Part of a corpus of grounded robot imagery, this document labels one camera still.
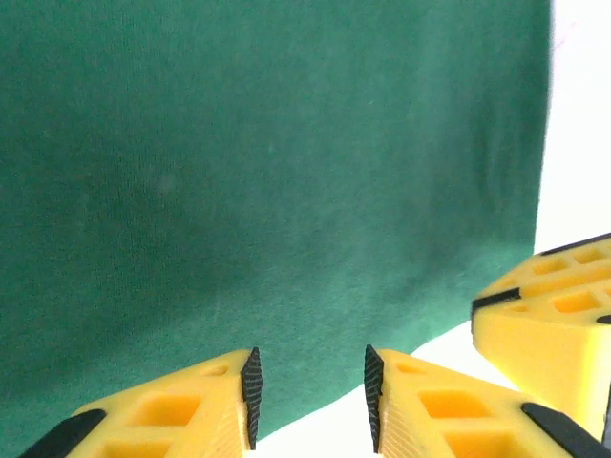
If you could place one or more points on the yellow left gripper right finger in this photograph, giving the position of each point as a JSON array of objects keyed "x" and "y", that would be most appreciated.
[{"x": 429, "y": 429}]

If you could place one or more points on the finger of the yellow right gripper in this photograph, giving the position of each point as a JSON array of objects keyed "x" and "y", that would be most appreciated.
[
  {"x": 539, "y": 353},
  {"x": 568, "y": 274}
]

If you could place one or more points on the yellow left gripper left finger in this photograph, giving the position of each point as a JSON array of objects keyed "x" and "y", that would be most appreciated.
[{"x": 200, "y": 429}]

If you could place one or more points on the dark green t-shirt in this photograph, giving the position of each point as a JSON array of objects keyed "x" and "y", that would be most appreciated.
[{"x": 238, "y": 167}]

